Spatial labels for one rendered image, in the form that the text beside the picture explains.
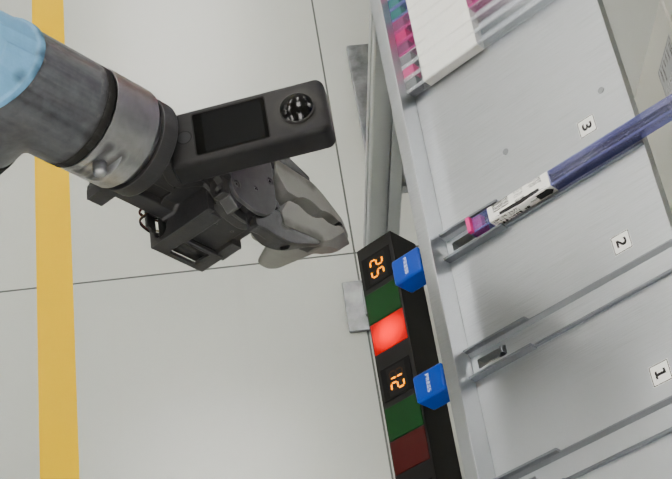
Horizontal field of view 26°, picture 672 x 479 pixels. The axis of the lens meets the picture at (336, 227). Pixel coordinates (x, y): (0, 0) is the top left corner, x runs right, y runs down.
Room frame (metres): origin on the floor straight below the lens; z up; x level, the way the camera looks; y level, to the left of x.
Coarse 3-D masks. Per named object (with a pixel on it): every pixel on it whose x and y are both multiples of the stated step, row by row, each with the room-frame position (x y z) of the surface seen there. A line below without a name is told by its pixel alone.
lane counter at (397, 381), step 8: (400, 360) 0.60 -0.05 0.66; (408, 360) 0.59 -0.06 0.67; (392, 368) 0.59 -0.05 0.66; (400, 368) 0.59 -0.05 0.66; (408, 368) 0.59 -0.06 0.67; (384, 376) 0.59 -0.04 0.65; (392, 376) 0.59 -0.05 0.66; (400, 376) 0.58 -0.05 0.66; (408, 376) 0.58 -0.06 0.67; (384, 384) 0.58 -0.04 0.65; (392, 384) 0.58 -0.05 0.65; (400, 384) 0.58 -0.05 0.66; (408, 384) 0.57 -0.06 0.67; (384, 392) 0.57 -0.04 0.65; (392, 392) 0.57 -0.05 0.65; (400, 392) 0.57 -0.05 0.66
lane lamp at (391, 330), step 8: (400, 312) 0.64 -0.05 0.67; (384, 320) 0.64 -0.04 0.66; (392, 320) 0.63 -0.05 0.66; (400, 320) 0.63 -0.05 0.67; (376, 328) 0.63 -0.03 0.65; (384, 328) 0.63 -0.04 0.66; (392, 328) 0.63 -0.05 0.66; (400, 328) 0.62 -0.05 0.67; (376, 336) 0.63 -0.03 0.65; (384, 336) 0.62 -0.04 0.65; (392, 336) 0.62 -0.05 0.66; (400, 336) 0.62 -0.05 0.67; (376, 344) 0.62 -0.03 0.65; (384, 344) 0.62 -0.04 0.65; (392, 344) 0.61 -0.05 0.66; (376, 352) 0.61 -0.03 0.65
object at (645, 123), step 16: (656, 112) 0.68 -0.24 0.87; (624, 128) 0.68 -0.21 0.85; (640, 128) 0.68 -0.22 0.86; (656, 128) 0.68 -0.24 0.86; (592, 144) 0.68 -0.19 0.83; (608, 144) 0.68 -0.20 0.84; (624, 144) 0.68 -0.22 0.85; (576, 160) 0.68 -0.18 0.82; (592, 160) 0.67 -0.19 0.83; (560, 176) 0.67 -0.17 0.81; (576, 176) 0.67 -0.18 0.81; (480, 224) 0.66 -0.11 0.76
